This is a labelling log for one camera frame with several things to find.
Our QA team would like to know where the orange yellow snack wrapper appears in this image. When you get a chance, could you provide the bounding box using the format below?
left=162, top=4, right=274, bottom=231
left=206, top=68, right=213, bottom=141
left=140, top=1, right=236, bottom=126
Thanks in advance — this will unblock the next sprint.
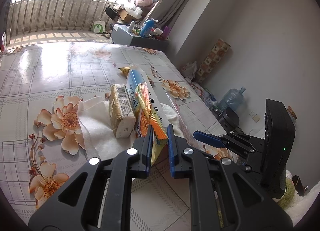
left=134, top=82, right=169, bottom=165

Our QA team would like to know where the gold snack packet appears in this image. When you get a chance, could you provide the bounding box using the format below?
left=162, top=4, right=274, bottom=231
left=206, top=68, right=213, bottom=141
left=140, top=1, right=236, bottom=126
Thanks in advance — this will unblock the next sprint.
left=109, top=84, right=136, bottom=139

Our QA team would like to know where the blue white cardboard box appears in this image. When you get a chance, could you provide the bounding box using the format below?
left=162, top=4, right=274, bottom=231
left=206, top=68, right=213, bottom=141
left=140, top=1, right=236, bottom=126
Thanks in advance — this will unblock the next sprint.
left=125, top=65, right=169, bottom=143

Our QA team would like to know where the black rice cooker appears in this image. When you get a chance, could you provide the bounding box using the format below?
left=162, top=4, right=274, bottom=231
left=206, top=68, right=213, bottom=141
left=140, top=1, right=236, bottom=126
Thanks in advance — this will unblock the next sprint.
left=218, top=107, right=244, bottom=134

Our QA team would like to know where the empty blue water jug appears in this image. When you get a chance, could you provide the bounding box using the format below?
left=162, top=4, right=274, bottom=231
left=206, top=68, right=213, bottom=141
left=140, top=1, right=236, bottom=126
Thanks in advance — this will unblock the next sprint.
left=217, top=87, right=246, bottom=111

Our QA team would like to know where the pile of floor packaging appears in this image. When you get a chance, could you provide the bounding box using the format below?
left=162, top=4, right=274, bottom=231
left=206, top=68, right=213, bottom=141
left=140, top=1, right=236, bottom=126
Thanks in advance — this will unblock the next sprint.
left=189, top=81, right=217, bottom=110

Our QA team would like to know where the white plastic bag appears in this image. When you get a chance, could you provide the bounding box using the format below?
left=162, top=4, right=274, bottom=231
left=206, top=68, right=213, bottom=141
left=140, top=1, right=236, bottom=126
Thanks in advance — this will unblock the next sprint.
left=180, top=61, right=197, bottom=79

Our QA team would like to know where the floral bed sheet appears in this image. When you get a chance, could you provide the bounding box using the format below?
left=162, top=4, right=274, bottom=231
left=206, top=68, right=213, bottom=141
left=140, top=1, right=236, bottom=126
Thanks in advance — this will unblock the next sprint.
left=1, top=41, right=224, bottom=230

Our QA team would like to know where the purple cup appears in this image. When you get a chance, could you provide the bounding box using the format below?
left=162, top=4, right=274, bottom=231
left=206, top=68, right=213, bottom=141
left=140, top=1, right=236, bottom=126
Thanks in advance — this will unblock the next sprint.
left=161, top=26, right=171, bottom=40

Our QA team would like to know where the gray cabinet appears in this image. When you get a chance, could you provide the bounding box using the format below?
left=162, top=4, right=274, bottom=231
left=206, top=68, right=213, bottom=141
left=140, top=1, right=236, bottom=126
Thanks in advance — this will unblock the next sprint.
left=110, top=24, right=169, bottom=52

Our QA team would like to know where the blue detergent bottle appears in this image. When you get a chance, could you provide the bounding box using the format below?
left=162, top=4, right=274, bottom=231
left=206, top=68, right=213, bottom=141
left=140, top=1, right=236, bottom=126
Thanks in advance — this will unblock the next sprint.
left=139, top=19, right=155, bottom=37

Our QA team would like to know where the white green paper bag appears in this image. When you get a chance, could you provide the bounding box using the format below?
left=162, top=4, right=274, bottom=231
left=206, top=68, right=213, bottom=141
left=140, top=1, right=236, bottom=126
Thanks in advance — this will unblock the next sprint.
left=93, top=17, right=106, bottom=34

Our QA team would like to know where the cardboard box on balcony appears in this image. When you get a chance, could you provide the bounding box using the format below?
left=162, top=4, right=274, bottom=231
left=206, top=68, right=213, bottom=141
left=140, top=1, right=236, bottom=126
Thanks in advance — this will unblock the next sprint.
left=118, top=9, right=142, bottom=23

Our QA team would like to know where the metal balcony railing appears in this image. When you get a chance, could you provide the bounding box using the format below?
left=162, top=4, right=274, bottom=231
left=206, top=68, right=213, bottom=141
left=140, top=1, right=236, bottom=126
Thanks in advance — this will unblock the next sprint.
left=6, top=0, right=122, bottom=36

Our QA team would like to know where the wall power socket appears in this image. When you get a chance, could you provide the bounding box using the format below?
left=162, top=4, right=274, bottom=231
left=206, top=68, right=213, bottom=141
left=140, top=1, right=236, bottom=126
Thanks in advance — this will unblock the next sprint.
left=249, top=110, right=260, bottom=122

